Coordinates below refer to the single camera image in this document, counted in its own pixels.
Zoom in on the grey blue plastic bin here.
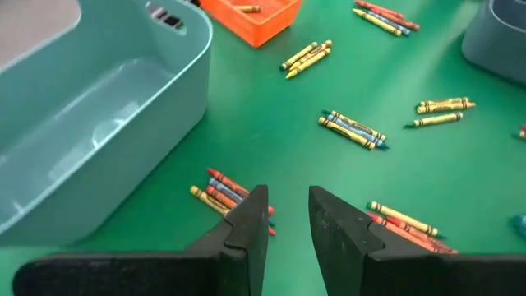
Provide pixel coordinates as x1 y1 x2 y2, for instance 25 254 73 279
460 0 526 86

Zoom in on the yellow crayon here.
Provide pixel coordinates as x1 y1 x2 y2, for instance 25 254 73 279
280 40 320 71
287 39 333 72
416 101 477 115
321 109 387 141
285 48 332 80
353 8 403 38
189 185 229 217
318 117 377 150

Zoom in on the orange mesh basket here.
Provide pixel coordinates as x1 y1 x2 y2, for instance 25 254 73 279
199 0 303 49

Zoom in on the green table mat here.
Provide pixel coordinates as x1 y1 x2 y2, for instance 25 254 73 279
0 0 526 296

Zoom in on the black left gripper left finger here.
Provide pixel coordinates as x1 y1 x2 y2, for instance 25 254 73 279
12 184 270 296

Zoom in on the teal plastic bin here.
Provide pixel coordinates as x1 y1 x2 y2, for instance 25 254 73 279
0 0 214 247

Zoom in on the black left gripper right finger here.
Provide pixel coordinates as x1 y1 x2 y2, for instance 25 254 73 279
307 185 526 296

